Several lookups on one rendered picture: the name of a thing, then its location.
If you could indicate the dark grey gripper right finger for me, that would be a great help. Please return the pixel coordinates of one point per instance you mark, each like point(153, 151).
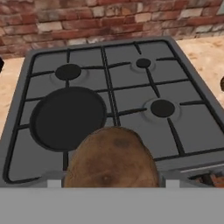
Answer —
point(172, 176)

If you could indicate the dark object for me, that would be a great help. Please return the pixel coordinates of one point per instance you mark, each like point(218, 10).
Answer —
point(222, 84)
point(1, 65)

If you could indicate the brown potato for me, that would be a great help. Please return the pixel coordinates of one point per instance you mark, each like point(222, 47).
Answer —
point(112, 159)

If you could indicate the grey gas hob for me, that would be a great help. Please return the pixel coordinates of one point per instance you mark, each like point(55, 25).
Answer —
point(175, 87)

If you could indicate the black round pan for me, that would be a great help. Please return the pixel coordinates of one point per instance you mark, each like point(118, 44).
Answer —
point(68, 118)

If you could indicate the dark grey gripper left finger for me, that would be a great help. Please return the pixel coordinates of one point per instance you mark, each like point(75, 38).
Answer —
point(54, 177)

